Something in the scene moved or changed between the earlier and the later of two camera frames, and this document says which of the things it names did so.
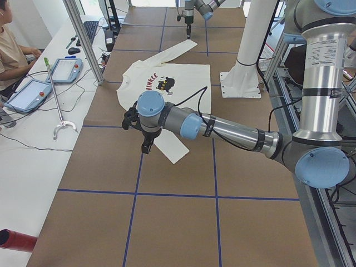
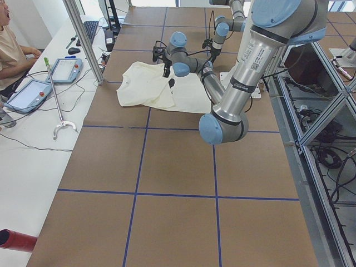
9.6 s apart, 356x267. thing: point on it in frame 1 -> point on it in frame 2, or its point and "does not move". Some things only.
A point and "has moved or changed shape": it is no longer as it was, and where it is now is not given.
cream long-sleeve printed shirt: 186,85 has moved or changed shape
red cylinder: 16,241 does not move
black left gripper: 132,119 -> 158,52
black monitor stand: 115,27 does not move
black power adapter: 110,39 does not move
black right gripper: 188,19 -> 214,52
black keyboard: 90,27 does not move
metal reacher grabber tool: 63,123 does not move
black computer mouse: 72,50 does not move
